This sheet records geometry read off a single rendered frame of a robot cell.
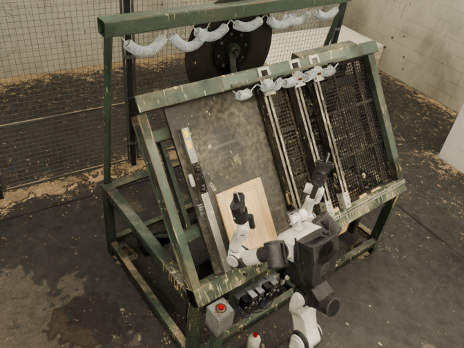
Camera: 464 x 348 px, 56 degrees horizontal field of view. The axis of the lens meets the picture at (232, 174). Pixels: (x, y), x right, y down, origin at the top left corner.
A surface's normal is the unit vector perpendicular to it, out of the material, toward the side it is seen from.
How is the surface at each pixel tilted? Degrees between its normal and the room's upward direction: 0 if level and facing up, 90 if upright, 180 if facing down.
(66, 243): 0
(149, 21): 90
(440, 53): 90
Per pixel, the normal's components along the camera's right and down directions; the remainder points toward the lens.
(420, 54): -0.84, 0.25
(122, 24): 0.61, 0.54
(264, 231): 0.55, -0.04
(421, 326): 0.11, -0.79
